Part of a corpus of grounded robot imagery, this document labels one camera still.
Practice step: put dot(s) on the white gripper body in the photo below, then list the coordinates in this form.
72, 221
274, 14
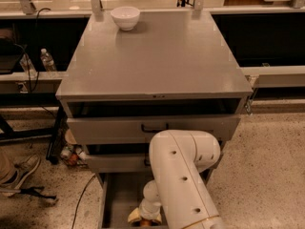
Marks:
147, 213

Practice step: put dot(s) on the orange fruit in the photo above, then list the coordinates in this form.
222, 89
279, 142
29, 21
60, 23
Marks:
145, 223

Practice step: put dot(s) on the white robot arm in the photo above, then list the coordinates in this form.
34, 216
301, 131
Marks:
177, 192

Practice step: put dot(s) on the grey bottom drawer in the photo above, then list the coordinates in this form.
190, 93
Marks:
123, 192

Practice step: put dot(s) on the grey drawer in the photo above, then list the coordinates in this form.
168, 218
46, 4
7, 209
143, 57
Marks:
135, 130
133, 163
123, 192

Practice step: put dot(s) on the grey middle drawer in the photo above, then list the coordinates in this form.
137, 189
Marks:
133, 163

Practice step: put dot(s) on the grey top drawer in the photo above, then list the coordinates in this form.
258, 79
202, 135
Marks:
135, 130

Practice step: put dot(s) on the grey metal drawer cabinet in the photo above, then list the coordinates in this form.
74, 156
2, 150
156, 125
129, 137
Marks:
171, 63

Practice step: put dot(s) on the clutter items under table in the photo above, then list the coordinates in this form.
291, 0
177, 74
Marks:
72, 153

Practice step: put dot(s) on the black tool on floor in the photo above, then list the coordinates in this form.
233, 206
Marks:
32, 192

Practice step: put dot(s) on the grey sneaker shoe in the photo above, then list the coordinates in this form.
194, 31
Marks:
13, 175

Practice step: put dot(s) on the clear plastic water bottle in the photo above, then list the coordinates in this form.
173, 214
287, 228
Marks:
47, 61

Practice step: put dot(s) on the white ceramic bowl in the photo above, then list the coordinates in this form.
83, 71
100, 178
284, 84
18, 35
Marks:
125, 18

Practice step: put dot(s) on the black table frame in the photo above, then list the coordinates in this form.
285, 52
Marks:
31, 116

